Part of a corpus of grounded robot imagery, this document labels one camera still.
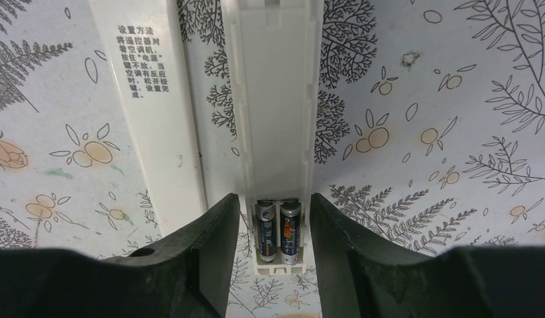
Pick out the floral tablecloth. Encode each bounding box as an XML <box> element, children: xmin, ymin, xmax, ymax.
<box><xmin>0</xmin><ymin>1</ymin><xmax>545</xmax><ymax>317</ymax></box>

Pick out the white remote battery cover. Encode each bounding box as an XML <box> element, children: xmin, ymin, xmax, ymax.
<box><xmin>90</xmin><ymin>1</ymin><xmax>207</xmax><ymax>236</ymax></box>

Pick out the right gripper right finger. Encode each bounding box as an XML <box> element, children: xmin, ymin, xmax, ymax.
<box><xmin>310</xmin><ymin>193</ymin><xmax>545</xmax><ymax>317</ymax></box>

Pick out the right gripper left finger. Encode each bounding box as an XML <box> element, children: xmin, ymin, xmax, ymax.
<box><xmin>0</xmin><ymin>193</ymin><xmax>240</xmax><ymax>317</ymax></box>

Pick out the white remote control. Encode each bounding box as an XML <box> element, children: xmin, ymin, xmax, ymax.
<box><xmin>221</xmin><ymin>1</ymin><xmax>324</xmax><ymax>276</ymax></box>

